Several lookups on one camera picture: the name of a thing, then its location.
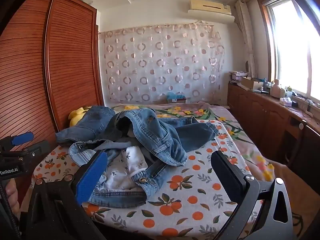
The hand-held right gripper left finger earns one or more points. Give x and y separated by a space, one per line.
90 177

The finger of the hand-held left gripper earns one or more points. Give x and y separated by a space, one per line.
22 138
37 147

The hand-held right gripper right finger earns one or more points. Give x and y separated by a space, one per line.
226 177

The light blue denim pants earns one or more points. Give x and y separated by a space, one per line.
117 195

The dark blue jeans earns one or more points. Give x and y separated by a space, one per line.
95 120

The medium blue jeans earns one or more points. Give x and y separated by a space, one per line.
160 135

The person's left hand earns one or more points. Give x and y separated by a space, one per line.
11 192

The orange fruit print blanket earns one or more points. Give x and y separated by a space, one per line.
187 200

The yellow plush toy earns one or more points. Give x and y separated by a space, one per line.
76 116

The floral bed sheet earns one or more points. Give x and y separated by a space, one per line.
225 120

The long wooden cabinet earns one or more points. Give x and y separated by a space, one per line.
270 120

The wooden louvred wardrobe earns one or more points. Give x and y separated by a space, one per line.
37 67

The tan blanket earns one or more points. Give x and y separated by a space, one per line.
305 192

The white round knob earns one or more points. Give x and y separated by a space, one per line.
301 125

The box with blue cloth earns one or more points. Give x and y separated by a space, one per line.
176 97

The small white box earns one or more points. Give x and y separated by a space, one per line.
285 102

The open cardboard box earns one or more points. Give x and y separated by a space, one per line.
250 82

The white jug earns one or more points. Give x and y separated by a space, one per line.
275 88

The stack of papers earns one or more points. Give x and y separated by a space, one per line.
237 76

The circle pattern curtain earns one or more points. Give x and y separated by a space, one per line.
160 62

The lace window curtain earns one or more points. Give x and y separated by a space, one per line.
246 42

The window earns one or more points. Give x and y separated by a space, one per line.
295 47

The beige air conditioner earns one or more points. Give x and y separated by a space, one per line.
210 6

